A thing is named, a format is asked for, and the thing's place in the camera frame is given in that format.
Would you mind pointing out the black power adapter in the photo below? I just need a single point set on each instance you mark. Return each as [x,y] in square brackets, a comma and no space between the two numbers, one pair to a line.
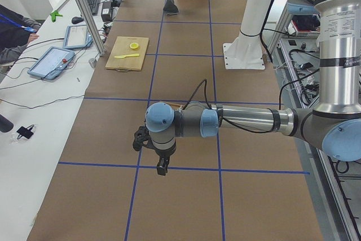
[107,11]

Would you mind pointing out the bamboo cutting board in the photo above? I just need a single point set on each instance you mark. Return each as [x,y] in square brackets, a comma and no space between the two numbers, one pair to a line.
[121,47]

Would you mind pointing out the upper teach pendant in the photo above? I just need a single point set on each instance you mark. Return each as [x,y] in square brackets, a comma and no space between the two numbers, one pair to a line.
[77,37]

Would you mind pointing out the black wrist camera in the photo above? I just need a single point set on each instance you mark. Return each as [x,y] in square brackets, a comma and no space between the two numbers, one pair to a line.
[141,139]

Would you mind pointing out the yellow lemon slices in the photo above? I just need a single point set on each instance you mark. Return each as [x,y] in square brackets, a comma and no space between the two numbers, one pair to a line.
[134,45]

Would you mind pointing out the lower teach pendant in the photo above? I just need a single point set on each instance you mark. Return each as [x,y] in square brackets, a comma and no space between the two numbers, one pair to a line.
[51,63]

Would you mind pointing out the black computer mouse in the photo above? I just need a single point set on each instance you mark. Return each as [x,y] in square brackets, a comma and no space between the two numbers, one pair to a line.
[77,20]

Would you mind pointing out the seated person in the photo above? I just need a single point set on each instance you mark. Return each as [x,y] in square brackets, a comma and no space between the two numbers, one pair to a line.
[17,32]

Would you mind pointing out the aluminium frame post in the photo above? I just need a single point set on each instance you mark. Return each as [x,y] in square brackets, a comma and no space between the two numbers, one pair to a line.
[92,28]

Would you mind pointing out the yellow plastic knife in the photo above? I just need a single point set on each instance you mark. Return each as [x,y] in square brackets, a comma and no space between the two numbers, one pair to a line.
[126,56]

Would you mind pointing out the teach pendant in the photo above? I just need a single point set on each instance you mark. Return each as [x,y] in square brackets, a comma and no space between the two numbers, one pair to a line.
[51,63]
[77,37]

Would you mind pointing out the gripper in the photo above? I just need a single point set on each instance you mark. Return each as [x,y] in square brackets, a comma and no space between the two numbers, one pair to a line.
[164,154]

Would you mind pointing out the small metal cylinder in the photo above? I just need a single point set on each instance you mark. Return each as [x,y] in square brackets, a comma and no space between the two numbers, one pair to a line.
[92,62]

